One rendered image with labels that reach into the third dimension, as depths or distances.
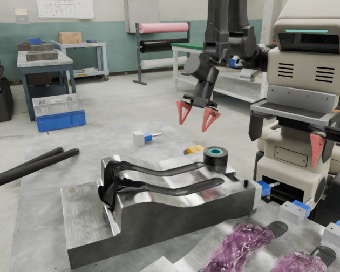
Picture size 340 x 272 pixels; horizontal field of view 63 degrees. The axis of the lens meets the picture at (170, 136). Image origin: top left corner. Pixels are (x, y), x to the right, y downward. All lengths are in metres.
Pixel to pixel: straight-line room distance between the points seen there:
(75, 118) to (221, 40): 3.19
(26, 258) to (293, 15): 0.99
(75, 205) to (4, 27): 6.39
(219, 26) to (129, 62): 6.62
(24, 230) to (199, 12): 7.78
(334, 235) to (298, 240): 0.08
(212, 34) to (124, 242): 0.64
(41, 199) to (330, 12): 1.02
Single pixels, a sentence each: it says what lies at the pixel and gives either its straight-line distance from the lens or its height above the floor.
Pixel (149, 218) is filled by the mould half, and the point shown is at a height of 0.88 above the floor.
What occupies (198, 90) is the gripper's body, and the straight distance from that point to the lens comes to 0.90.
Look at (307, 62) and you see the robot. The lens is 1.03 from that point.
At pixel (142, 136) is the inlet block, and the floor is 0.85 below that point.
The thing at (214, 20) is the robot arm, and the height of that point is 1.32.
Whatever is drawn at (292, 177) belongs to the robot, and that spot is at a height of 0.78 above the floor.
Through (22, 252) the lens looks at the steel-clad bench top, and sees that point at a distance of 0.82.
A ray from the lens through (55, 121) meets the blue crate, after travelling 3.90.
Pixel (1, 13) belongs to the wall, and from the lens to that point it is 7.05.
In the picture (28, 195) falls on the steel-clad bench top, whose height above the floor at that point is 0.80.
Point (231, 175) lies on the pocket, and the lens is 0.88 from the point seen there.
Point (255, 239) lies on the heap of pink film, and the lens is 0.62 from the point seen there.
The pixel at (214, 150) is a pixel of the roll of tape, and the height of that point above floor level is 0.92.
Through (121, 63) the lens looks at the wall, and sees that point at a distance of 7.42.
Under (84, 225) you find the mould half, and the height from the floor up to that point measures 0.86.
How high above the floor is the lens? 1.32
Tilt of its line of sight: 23 degrees down
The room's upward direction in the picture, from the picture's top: 1 degrees counter-clockwise
